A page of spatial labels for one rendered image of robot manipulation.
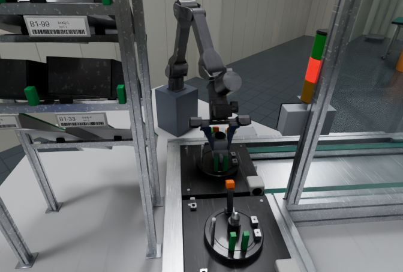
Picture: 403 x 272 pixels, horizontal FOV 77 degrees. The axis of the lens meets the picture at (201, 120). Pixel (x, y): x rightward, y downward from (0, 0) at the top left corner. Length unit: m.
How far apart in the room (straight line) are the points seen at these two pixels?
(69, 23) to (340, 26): 0.46
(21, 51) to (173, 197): 2.32
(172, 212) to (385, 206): 0.63
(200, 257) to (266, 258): 0.15
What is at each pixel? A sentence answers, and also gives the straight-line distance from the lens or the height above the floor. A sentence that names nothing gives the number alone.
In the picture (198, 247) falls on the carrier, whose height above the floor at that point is 0.97.
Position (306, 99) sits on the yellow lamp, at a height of 1.27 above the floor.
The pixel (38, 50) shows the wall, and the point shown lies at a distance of 2.87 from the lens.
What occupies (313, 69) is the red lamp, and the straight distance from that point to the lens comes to 0.60.
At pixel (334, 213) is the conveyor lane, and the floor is 0.91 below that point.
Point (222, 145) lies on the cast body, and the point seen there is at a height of 1.07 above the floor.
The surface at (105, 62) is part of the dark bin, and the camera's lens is 0.52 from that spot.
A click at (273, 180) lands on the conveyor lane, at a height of 0.92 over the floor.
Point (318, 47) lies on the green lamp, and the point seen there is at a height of 1.39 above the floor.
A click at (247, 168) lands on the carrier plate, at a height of 0.97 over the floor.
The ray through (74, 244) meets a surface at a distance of 0.85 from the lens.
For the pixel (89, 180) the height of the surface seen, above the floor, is 0.86.
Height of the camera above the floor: 1.51
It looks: 31 degrees down
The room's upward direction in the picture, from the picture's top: 1 degrees clockwise
